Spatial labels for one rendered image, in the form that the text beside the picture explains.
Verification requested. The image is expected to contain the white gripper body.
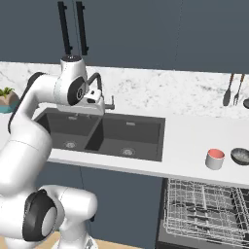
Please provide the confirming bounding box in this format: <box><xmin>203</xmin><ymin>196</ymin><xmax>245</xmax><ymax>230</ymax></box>
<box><xmin>56</xmin><ymin>96</ymin><xmax>107</xmax><ymax>117</ymax></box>

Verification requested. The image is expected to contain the dark blue lower cupboard door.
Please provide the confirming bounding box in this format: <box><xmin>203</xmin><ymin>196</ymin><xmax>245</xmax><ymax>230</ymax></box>
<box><xmin>79</xmin><ymin>165</ymin><xmax>163</xmax><ymax>249</ymax></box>
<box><xmin>33</xmin><ymin>160</ymin><xmax>84</xmax><ymax>196</ymax></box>

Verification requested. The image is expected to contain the dark blue cupboard door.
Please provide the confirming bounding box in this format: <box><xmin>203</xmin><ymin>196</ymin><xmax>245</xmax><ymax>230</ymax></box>
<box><xmin>73</xmin><ymin>0</ymin><xmax>181</xmax><ymax>70</ymax></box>
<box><xmin>79</xmin><ymin>165</ymin><xmax>163</xmax><ymax>249</ymax></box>
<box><xmin>33</xmin><ymin>160</ymin><xmax>84</xmax><ymax>196</ymax></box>
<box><xmin>175</xmin><ymin>0</ymin><xmax>249</xmax><ymax>75</ymax></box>
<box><xmin>0</xmin><ymin>0</ymin><xmax>78</xmax><ymax>65</ymax></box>

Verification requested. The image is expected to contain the dark blue upper cupboard door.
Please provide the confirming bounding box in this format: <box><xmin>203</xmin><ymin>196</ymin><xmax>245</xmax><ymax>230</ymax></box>
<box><xmin>73</xmin><ymin>0</ymin><xmax>181</xmax><ymax>70</ymax></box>
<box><xmin>0</xmin><ymin>0</ymin><xmax>78</xmax><ymax>65</ymax></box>
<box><xmin>175</xmin><ymin>0</ymin><xmax>249</xmax><ymax>75</ymax></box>

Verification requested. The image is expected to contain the white cup with red inside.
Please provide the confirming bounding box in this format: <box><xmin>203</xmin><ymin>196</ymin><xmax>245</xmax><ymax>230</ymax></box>
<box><xmin>204</xmin><ymin>148</ymin><xmax>227</xmax><ymax>171</ymax></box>

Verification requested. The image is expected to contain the dark grey bowl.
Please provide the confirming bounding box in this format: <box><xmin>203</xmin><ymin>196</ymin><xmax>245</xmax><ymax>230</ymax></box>
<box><xmin>230</xmin><ymin>147</ymin><xmax>249</xmax><ymax>166</ymax></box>

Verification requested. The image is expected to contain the dishwasher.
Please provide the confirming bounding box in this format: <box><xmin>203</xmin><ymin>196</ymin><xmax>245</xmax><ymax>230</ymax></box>
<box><xmin>155</xmin><ymin>176</ymin><xmax>249</xmax><ymax>249</ymax></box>

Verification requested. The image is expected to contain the black tap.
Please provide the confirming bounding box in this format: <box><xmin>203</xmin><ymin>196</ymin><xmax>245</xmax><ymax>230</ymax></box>
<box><xmin>87</xmin><ymin>72</ymin><xmax>117</xmax><ymax>111</ymax></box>

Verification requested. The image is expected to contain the dark double sink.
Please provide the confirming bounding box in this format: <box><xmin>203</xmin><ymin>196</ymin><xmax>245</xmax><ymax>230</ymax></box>
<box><xmin>33</xmin><ymin>107</ymin><xmax>166</xmax><ymax>162</ymax></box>

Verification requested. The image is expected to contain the green plant in pot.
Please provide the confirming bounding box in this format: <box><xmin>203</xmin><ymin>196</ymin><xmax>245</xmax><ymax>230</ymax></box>
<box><xmin>0</xmin><ymin>86</ymin><xmax>21</xmax><ymax>115</ymax></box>

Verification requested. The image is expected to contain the hanging dark fork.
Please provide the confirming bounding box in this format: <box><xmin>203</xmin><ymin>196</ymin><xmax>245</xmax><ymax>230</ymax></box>
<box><xmin>232</xmin><ymin>73</ymin><xmax>246</xmax><ymax>107</ymax></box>

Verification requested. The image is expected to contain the black cupboard handle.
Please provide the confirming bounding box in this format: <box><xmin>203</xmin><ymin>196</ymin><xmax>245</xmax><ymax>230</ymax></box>
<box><xmin>75</xmin><ymin>0</ymin><xmax>89</xmax><ymax>56</ymax></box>
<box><xmin>56</xmin><ymin>0</ymin><xmax>74</xmax><ymax>55</ymax></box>

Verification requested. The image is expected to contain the white wire dishwasher rack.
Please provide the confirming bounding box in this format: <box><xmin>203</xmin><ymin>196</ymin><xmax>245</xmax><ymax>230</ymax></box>
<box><xmin>162</xmin><ymin>178</ymin><xmax>249</xmax><ymax>248</ymax></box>

